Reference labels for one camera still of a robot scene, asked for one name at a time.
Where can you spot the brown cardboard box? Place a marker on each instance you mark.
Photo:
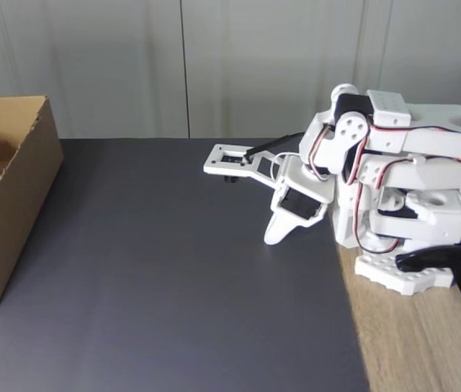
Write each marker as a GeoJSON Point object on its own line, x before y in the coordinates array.
{"type": "Point", "coordinates": [30, 204]}

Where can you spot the dark grey table mat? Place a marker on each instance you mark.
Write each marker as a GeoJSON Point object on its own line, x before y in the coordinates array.
{"type": "Point", "coordinates": [173, 286]}

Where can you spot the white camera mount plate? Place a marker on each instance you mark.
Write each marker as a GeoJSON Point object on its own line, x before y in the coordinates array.
{"type": "Point", "coordinates": [214, 163]}

